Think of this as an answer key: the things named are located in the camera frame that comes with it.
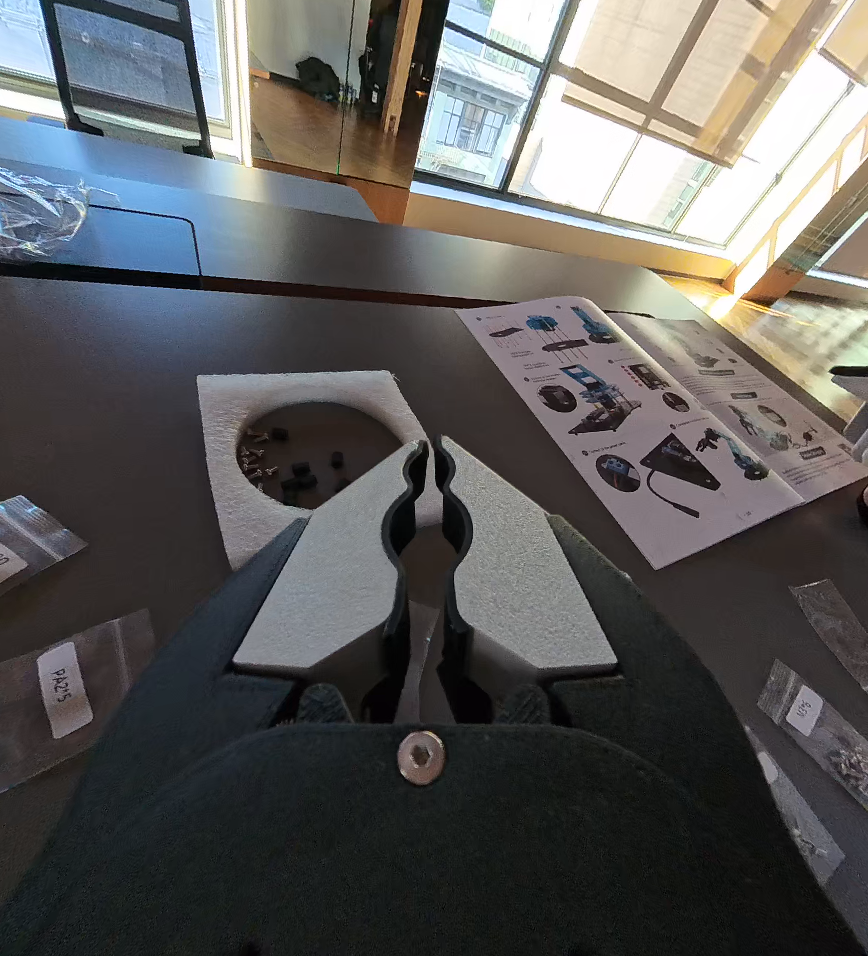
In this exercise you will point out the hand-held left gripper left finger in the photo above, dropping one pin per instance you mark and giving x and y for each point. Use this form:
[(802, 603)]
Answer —
[(322, 590)]

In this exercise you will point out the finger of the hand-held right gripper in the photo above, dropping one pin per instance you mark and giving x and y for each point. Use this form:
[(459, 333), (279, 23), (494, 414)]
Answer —
[(867, 392)]

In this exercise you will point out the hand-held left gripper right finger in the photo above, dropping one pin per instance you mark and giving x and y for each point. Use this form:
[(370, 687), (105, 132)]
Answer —
[(531, 597)]

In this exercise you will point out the pile of black nylon standoffs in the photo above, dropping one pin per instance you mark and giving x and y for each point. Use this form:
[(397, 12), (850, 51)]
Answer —
[(299, 474)]

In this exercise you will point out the white foam square with hole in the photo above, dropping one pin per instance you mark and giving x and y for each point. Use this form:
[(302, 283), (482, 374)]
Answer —
[(217, 403)]

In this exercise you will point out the printed assembly manual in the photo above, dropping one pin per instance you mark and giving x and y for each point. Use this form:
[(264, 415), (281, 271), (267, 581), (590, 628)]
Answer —
[(650, 523)]

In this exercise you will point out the set of labelled screw bags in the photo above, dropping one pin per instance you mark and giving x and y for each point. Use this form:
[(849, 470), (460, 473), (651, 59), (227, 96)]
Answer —
[(0, 709)]

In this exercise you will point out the large window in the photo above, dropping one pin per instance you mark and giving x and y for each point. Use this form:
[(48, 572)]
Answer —
[(598, 149)]

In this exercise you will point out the beige roller blind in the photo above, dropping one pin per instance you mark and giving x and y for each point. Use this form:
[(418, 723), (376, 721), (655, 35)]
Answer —
[(665, 67)]

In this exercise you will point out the crumpled clear plastic wrap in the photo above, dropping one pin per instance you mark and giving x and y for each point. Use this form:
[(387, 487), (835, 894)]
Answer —
[(8, 209)]

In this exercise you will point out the black backpack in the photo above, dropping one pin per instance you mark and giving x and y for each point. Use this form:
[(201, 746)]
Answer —
[(318, 78)]

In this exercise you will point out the black mesh office chair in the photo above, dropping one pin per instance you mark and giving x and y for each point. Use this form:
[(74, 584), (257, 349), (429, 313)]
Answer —
[(127, 67)]

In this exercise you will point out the wooden post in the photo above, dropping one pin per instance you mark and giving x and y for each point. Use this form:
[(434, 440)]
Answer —
[(402, 67)]

